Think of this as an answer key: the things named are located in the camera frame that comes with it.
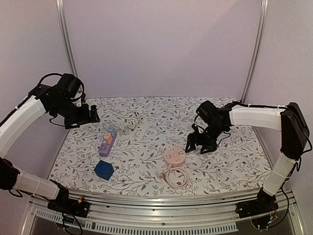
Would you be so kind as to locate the right aluminium frame post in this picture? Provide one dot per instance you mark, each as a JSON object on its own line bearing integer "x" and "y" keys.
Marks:
{"x": 256, "y": 49}

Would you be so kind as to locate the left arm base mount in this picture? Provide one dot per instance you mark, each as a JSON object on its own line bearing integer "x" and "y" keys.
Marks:
{"x": 77, "y": 207}

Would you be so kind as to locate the purple power strip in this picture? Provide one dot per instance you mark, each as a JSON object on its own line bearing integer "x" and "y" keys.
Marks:
{"x": 105, "y": 149}

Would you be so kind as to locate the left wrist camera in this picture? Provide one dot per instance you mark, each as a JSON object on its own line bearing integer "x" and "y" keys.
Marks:
{"x": 79, "y": 98}

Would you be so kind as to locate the left aluminium frame post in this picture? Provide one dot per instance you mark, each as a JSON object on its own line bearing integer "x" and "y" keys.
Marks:
{"x": 65, "y": 35}

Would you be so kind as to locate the dark blue cube socket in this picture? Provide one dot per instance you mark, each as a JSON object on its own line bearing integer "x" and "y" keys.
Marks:
{"x": 104, "y": 170}

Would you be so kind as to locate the pink round power socket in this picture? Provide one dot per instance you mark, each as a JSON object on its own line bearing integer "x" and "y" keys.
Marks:
{"x": 174, "y": 156}

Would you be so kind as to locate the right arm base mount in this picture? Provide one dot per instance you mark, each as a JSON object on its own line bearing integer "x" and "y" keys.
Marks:
{"x": 263, "y": 203}

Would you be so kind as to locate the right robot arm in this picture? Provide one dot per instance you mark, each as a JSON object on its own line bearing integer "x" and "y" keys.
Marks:
{"x": 288, "y": 120}

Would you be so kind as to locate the aluminium frame post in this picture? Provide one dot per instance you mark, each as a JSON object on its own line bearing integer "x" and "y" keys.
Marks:
{"x": 256, "y": 49}
{"x": 65, "y": 35}

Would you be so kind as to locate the aluminium front rail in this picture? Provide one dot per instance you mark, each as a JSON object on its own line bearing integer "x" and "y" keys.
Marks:
{"x": 209, "y": 214}

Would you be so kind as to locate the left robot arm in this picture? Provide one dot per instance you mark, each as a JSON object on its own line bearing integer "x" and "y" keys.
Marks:
{"x": 66, "y": 99}

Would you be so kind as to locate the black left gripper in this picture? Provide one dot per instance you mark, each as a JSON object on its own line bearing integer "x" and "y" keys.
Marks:
{"x": 85, "y": 117}

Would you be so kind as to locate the pink plug adapter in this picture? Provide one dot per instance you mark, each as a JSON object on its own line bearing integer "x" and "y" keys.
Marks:
{"x": 108, "y": 138}

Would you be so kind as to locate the floral table cloth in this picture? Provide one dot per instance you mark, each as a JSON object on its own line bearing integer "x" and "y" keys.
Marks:
{"x": 145, "y": 127}

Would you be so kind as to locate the light blue plug adapter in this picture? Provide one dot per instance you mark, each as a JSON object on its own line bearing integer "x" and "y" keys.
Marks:
{"x": 111, "y": 129}

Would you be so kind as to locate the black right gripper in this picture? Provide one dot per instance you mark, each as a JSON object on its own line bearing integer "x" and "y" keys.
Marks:
{"x": 204, "y": 138}

